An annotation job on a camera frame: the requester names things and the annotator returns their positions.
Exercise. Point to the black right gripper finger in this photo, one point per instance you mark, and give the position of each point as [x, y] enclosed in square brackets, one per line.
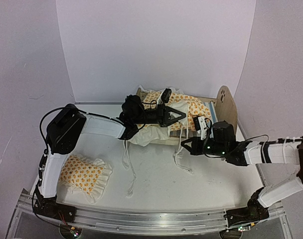
[196, 150]
[196, 141]

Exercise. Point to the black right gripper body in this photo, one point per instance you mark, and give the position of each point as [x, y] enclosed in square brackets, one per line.
[216, 150]

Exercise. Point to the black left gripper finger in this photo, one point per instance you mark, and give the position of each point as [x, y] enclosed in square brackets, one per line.
[174, 112]
[172, 120]

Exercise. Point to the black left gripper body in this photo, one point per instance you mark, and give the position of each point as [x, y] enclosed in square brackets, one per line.
[160, 117]

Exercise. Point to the duck print mattress cushion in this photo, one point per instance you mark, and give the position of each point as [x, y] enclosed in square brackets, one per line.
[155, 117]

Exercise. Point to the wooden striped pet bed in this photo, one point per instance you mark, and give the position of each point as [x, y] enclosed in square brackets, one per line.
[200, 113]

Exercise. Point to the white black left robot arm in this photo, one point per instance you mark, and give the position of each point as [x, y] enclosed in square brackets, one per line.
[62, 134]

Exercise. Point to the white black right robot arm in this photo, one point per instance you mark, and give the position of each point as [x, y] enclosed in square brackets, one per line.
[218, 140]

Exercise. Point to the duck print small pillow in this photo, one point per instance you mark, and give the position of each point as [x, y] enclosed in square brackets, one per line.
[81, 174]

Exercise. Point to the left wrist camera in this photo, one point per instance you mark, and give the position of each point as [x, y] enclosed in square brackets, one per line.
[165, 97]

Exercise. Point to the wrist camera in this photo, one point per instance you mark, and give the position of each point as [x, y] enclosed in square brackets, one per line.
[203, 126]
[165, 97]

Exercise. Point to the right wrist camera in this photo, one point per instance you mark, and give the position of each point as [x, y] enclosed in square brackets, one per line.
[203, 126]

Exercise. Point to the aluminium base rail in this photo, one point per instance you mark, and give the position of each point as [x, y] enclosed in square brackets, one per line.
[145, 213]

